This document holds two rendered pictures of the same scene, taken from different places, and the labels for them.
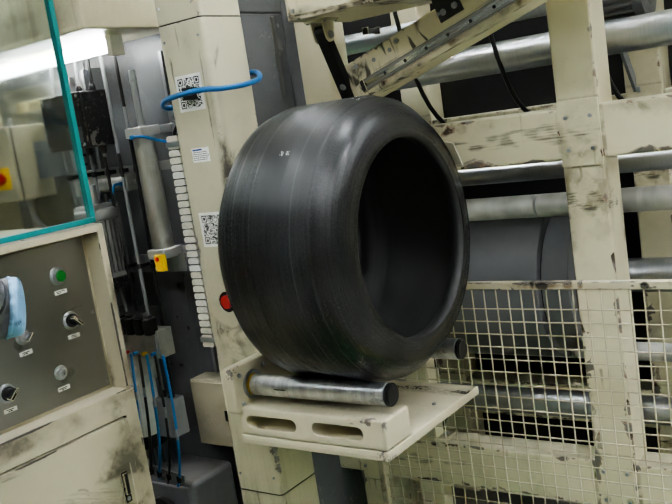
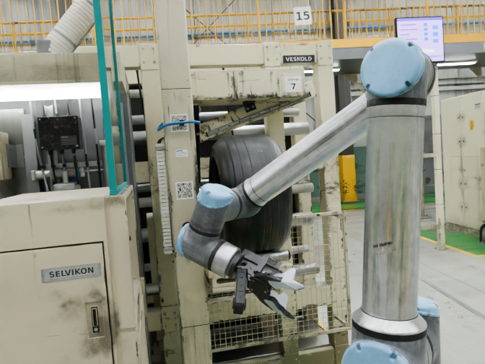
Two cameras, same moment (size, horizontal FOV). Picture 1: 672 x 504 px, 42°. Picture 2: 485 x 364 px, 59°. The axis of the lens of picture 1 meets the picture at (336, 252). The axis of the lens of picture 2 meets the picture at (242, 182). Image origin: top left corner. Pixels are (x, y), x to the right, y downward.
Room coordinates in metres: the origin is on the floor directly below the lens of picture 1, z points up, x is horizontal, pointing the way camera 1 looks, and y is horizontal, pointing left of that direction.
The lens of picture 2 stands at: (0.44, 1.48, 1.35)
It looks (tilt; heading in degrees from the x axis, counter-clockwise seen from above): 3 degrees down; 311
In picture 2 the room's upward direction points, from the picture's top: 4 degrees counter-clockwise
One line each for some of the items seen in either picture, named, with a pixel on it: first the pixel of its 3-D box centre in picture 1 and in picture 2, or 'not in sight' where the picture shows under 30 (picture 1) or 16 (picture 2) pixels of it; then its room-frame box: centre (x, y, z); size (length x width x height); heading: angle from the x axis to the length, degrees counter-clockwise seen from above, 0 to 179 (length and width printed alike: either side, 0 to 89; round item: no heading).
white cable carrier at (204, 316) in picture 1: (199, 241); (164, 198); (1.92, 0.30, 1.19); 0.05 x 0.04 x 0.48; 143
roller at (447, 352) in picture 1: (392, 346); not in sight; (1.87, -0.09, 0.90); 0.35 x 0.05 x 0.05; 53
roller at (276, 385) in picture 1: (318, 388); (251, 258); (1.64, 0.07, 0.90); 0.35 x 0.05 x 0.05; 53
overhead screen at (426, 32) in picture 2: not in sight; (419, 40); (2.21, -3.99, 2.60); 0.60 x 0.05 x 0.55; 47
